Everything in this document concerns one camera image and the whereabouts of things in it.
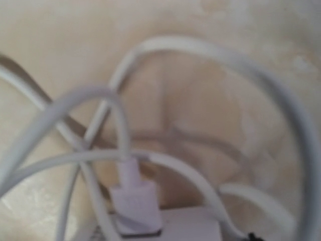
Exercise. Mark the white charger with cable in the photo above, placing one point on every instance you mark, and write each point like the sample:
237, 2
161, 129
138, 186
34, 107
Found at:
88, 127

